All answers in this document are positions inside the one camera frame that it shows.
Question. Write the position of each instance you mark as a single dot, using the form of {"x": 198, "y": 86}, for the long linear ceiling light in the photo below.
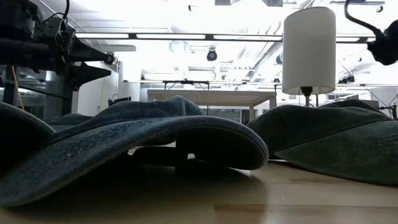
{"x": 171, "y": 36}

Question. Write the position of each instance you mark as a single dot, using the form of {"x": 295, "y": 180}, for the small black computer monitor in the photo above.
{"x": 121, "y": 101}

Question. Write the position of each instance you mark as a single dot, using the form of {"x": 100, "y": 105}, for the white shade wooden base lamp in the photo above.
{"x": 308, "y": 49}

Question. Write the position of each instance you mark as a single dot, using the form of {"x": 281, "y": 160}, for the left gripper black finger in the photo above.
{"x": 87, "y": 74}
{"x": 87, "y": 53}

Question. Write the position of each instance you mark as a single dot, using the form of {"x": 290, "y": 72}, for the white perforated metal shelf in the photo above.
{"x": 224, "y": 96}

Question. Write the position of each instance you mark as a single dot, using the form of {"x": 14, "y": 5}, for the black ceiling fixture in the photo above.
{"x": 346, "y": 80}

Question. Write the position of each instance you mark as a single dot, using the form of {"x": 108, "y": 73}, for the black ceiling dome camera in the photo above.
{"x": 212, "y": 55}
{"x": 111, "y": 59}

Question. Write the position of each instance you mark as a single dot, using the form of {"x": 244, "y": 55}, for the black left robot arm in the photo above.
{"x": 18, "y": 53}

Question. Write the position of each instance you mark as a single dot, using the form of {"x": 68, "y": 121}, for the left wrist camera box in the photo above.
{"x": 54, "y": 29}

